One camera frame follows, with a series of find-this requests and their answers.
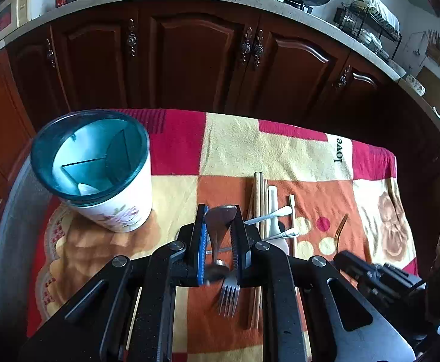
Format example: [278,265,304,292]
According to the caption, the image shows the black wire dish rack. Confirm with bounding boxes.
[333,0,402,63]

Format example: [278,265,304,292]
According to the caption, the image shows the gold metal fork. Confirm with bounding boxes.
[333,214,350,248]

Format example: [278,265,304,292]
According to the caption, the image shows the wall-mounted chopstick holder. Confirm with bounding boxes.
[425,28,440,65]

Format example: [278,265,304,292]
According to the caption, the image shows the cream microwave oven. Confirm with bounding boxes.
[0,0,60,46]

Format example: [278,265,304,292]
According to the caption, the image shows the patterned round tablecloth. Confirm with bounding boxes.
[43,200,81,310]

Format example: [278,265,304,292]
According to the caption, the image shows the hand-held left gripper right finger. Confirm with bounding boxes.
[229,205,416,362]

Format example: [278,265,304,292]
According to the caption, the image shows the wooden cutting board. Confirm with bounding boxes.
[416,66,440,116]

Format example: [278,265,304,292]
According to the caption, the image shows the dark wooden base cabinets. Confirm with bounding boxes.
[0,0,440,212]

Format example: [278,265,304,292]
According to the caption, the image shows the red orange patchwork blanket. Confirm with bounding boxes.
[26,107,420,362]

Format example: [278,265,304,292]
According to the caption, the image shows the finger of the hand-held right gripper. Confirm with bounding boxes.
[334,250,384,291]

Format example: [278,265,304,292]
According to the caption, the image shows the silver metal fork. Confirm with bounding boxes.
[215,273,242,317]

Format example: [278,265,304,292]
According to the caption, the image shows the white ceramic spoon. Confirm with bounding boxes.
[267,186,293,256]

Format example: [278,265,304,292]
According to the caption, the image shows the patterned ceramic bowl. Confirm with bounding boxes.
[406,75,426,97]

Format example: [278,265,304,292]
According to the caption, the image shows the white translucent plastic cover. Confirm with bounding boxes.
[353,0,400,27]

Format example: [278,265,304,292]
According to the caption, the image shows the white floral utensil holder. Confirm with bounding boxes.
[30,109,153,233]

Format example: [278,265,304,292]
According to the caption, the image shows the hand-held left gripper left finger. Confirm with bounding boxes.
[18,204,210,362]

